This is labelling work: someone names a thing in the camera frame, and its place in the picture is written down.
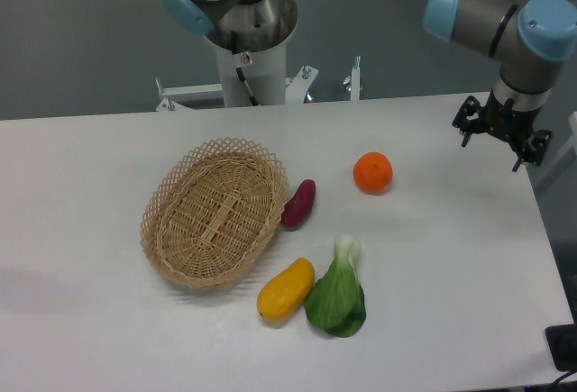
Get yellow mango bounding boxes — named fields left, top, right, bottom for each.
left=256, top=258, right=315, bottom=323

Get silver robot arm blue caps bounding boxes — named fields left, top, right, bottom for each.
left=162, top=0, right=576, bottom=166

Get orange fruit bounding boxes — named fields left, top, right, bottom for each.
left=353, top=151, right=393, bottom=195

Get black device at table edge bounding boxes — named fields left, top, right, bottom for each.
left=545, top=324, right=576, bottom=372

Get black cable on pedestal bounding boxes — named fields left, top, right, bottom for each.
left=230, top=30, right=261, bottom=107

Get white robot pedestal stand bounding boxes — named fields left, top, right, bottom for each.
left=154, top=26, right=364, bottom=112

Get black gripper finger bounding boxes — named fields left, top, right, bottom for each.
left=452, top=96, right=486, bottom=147
left=510, top=130, right=553, bottom=172

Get woven wicker basket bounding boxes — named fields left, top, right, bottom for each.
left=141, top=138, right=289, bottom=289

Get purple sweet potato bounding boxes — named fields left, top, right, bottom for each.
left=280, top=179, right=316, bottom=230

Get green bok choy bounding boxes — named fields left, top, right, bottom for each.
left=305, top=234, right=367, bottom=338

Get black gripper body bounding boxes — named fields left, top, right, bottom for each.
left=478, top=92, right=540, bottom=145

